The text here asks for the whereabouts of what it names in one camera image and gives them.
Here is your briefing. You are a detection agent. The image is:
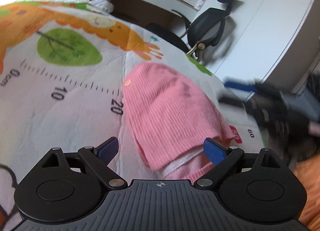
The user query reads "cartoon printed blanket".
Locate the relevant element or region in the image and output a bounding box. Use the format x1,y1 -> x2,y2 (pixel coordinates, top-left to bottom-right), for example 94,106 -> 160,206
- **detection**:
0,0 -> 266,223

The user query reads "pink ribbed knit garment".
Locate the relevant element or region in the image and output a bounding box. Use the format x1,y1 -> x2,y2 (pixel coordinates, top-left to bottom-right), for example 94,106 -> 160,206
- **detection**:
122,62 -> 233,180

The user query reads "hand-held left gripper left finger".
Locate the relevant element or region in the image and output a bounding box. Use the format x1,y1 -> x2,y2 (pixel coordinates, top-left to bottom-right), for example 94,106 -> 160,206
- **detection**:
40,137 -> 128,191

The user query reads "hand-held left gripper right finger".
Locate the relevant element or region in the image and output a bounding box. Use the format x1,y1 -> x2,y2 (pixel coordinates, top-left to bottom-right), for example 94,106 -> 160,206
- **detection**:
194,137 -> 279,191

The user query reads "orange cloth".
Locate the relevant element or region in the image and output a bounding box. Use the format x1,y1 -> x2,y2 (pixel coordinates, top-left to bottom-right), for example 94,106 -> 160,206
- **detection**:
291,155 -> 320,231

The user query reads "person's right forearm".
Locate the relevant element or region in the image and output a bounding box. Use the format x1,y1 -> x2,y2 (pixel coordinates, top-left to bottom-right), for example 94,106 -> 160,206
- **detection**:
308,120 -> 320,136

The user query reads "white quilted pad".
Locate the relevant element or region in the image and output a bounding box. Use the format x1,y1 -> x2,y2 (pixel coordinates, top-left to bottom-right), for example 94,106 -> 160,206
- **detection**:
25,0 -> 114,15

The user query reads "black office chair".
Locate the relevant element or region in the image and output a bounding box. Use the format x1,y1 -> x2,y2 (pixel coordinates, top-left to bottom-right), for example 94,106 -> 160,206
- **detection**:
145,0 -> 242,63

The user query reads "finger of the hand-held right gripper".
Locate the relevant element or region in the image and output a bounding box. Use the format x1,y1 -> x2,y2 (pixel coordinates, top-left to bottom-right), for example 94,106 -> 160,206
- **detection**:
217,95 -> 250,113
223,77 -> 259,93

